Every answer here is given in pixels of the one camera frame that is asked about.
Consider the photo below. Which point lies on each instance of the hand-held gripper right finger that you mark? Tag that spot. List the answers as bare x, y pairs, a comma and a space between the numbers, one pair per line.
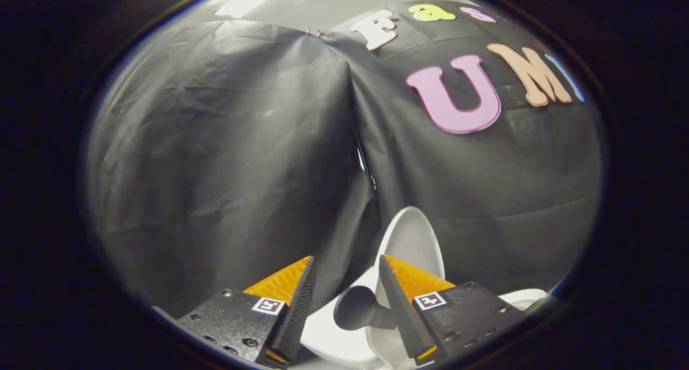
401, 316

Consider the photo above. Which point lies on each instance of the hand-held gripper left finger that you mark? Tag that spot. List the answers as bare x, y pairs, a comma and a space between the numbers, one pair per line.
299, 311

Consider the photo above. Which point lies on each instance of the white toilet lid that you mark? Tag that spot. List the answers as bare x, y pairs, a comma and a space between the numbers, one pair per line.
412, 241

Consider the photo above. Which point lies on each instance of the white ceramic toilet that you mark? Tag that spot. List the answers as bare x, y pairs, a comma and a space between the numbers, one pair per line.
327, 339

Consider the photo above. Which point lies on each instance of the black backdrop cloth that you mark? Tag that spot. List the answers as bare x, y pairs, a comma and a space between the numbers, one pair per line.
226, 160

